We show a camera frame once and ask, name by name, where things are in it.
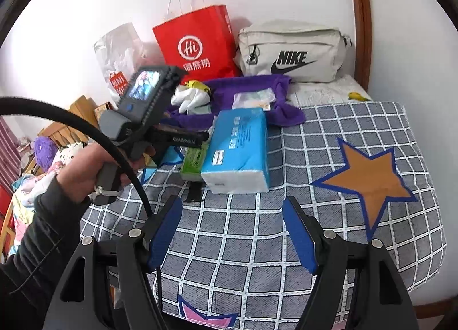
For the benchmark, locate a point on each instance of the purple towel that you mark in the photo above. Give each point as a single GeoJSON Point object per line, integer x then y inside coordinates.
{"type": "Point", "coordinates": [222, 94]}

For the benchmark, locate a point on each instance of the lemon print snack packet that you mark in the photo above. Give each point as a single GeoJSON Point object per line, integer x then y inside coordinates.
{"type": "Point", "coordinates": [260, 99]}

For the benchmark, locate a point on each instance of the grey checked bed cover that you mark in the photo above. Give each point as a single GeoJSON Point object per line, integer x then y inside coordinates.
{"type": "Point", "coordinates": [329, 224]}

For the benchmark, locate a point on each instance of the black sleeved left forearm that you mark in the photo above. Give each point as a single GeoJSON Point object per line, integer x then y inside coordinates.
{"type": "Point", "coordinates": [29, 277]}

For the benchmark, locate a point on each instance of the brown cardboard boxes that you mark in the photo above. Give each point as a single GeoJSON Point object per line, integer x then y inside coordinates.
{"type": "Point", "coordinates": [78, 124]}

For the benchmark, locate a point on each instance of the green wet wipes pack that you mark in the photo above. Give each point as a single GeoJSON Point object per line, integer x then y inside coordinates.
{"type": "Point", "coordinates": [192, 163]}

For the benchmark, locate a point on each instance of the blue tissue pack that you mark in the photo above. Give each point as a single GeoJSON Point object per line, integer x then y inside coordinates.
{"type": "Point", "coordinates": [236, 159]}

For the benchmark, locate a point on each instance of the beige Nike bag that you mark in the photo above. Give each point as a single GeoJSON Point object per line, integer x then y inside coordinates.
{"type": "Point", "coordinates": [306, 52]}

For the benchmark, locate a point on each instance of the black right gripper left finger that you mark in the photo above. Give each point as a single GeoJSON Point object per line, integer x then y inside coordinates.
{"type": "Point", "coordinates": [105, 284]}

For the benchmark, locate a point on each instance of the white Miniso plastic bag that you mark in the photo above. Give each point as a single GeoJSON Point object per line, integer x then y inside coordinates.
{"type": "Point", "coordinates": [119, 53]}

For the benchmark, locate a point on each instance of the red paper shopping bag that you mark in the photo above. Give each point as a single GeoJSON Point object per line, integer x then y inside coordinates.
{"type": "Point", "coordinates": [198, 38]}

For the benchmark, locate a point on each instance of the white patterned bed sheet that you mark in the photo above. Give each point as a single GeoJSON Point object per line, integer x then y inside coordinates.
{"type": "Point", "coordinates": [342, 90]}

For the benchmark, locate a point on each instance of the white foam glove shape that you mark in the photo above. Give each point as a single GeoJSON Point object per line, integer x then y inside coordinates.
{"type": "Point", "coordinates": [186, 99]}

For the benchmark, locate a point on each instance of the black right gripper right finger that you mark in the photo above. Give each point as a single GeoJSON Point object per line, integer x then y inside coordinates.
{"type": "Point", "coordinates": [379, 299]}

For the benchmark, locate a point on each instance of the purple plush toy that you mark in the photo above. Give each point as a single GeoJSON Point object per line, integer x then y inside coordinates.
{"type": "Point", "coordinates": [45, 150]}

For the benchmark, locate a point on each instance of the person's left hand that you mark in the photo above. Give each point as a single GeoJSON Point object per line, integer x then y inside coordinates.
{"type": "Point", "coordinates": [78, 178]}

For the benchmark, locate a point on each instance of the wooden door frame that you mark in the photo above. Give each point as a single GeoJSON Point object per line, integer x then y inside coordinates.
{"type": "Point", "coordinates": [364, 40]}

